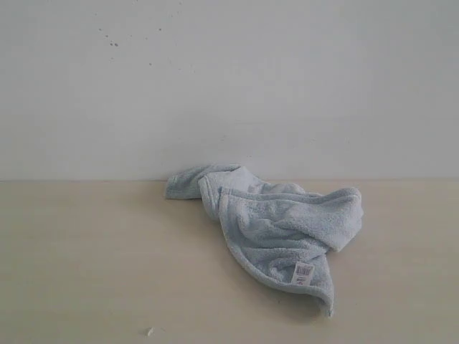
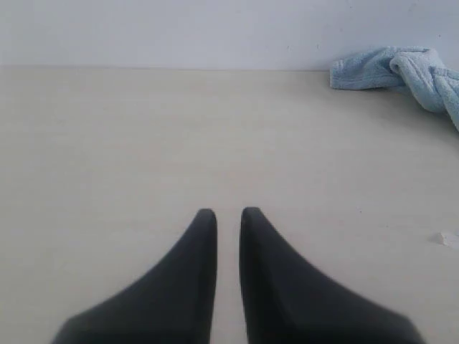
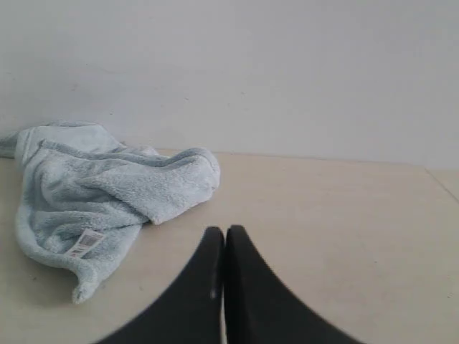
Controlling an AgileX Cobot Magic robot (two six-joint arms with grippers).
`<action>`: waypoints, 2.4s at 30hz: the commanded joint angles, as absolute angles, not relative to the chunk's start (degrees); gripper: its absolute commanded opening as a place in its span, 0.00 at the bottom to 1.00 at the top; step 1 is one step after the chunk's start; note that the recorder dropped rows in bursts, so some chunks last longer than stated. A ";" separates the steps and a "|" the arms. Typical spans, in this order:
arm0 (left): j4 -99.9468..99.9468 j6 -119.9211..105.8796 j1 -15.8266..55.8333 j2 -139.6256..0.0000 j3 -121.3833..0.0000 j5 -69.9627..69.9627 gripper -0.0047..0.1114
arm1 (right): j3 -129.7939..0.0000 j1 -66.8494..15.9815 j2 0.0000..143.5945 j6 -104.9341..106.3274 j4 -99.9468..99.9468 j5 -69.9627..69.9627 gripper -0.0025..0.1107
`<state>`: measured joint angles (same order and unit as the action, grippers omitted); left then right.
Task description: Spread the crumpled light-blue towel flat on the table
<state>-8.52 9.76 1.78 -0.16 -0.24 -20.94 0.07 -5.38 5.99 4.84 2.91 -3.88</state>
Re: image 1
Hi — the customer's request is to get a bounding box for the light blue fluffy towel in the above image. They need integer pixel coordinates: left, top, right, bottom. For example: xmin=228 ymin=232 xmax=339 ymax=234
xmin=165 ymin=164 xmax=364 ymax=317

